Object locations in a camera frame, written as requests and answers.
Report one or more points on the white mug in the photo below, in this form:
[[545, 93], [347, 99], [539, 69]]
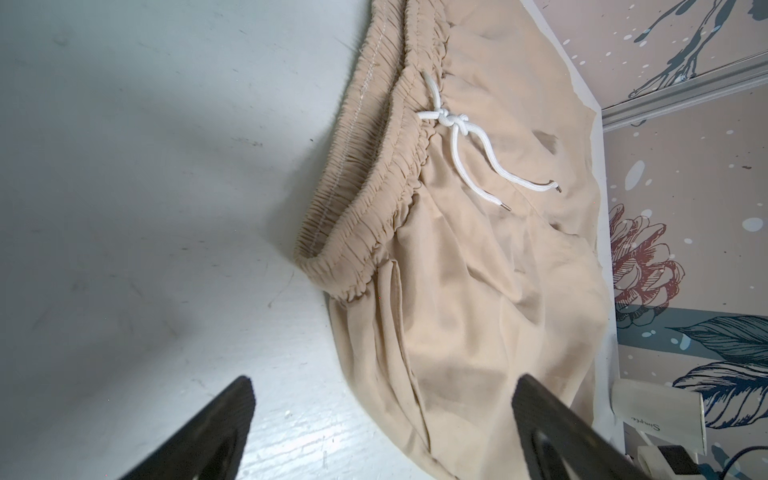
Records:
[[668, 413]]

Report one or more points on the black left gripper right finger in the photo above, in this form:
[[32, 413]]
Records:
[[557, 444]]

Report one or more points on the beige drawstring shorts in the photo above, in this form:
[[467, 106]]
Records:
[[454, 230]]

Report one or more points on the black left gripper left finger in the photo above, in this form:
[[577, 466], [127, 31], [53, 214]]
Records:
[[208, 446]]

